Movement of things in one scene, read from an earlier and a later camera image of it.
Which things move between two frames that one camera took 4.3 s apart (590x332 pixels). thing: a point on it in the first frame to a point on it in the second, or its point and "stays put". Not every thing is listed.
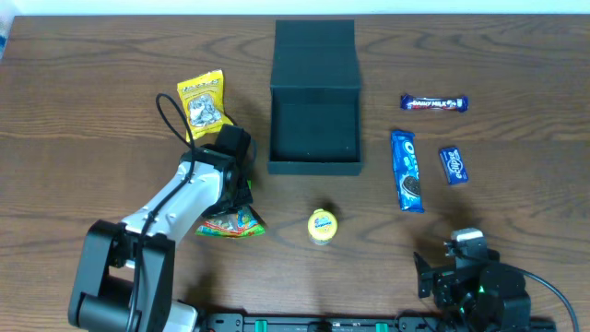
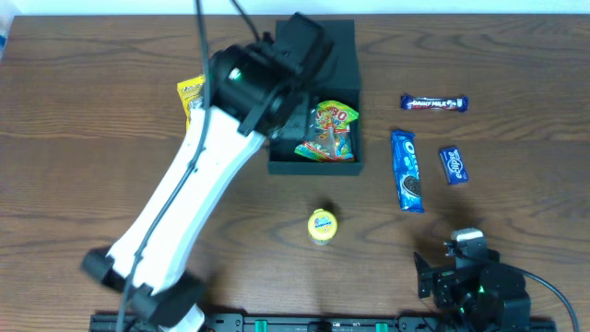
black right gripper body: x=425 y=278 stays put
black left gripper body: x=242 y=195 to x=298 y=118
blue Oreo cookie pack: x=407 y=160 stays put
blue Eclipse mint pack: x=454 y=166 stays put
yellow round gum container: x=322 y=227 stays put
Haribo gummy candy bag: x=234 y=215 to x=332 y=139
